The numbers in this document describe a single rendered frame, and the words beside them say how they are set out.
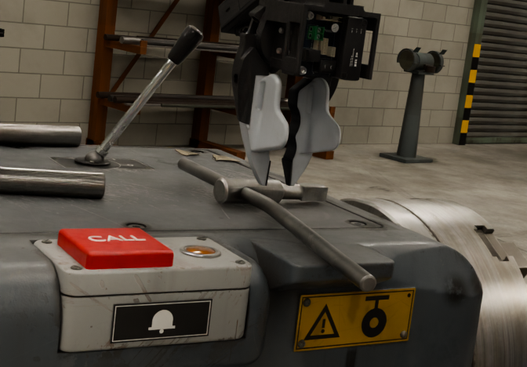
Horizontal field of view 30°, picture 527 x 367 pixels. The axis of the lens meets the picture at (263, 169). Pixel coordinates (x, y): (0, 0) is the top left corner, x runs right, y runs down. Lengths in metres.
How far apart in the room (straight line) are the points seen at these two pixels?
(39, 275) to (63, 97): 7.78
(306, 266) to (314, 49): 0.17
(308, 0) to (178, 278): 0.25
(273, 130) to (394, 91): 10.21
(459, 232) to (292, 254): 0.35
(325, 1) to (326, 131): 0.12
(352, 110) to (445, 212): 9.49
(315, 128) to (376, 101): 9.98
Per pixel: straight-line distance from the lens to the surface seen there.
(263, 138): 0.79
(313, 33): 0.75
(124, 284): 0.63
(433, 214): 1.05
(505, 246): 1.10
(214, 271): 0.66
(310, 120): 0.82
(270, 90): 0.79
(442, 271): 0.82
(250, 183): 0.85
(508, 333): 1.02
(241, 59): 0.79
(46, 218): 0.75
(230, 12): 0.86
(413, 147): 9.97
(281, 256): 0.71
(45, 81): 8.29
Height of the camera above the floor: 1.44
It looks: 10 degrees down
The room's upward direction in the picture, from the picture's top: 7 degrees clockwise
